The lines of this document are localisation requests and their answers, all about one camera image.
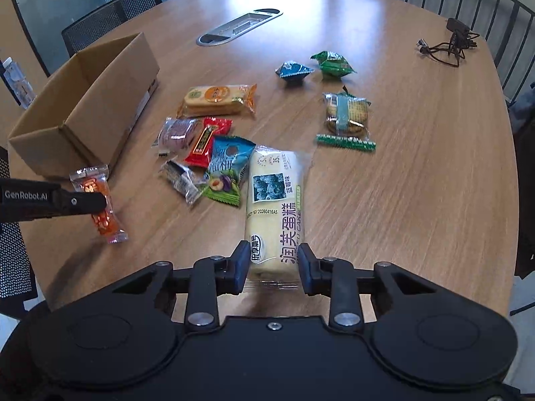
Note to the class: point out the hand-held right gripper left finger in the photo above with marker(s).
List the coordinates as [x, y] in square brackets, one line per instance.
[240, 268]

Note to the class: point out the clear dark snack packet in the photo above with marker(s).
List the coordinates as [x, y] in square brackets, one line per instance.
[179, 176]

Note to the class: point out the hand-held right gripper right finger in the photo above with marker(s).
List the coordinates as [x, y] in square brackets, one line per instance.
[304, 270]

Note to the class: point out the purple snack packet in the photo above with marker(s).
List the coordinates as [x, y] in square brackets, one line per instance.
[175, 134]

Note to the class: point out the long cream cake packet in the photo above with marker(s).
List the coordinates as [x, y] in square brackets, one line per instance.
[273, 200]

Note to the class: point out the clear orange snack packet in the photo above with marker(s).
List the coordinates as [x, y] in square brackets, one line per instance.
[105, 225]

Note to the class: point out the blue and green snack packet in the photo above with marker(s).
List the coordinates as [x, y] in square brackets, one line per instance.
[226, 162]

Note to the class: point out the small green snack packet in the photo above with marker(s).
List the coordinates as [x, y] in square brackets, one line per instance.
[333, 64]

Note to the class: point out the green-edged cracker packet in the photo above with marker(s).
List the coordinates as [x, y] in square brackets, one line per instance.
[345, 115]

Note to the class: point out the small blue snack packet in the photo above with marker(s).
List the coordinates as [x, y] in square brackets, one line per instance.
[293, 71]

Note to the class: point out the red snack packet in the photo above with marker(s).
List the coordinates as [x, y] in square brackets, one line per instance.
[207, 142]

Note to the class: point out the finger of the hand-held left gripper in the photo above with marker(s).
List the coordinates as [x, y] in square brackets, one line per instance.
[83, 203]

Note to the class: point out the brown cardboard box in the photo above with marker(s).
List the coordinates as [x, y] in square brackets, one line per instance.
[104, 104]

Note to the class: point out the orange biscuit packet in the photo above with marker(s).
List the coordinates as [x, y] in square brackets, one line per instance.
[213, 98]

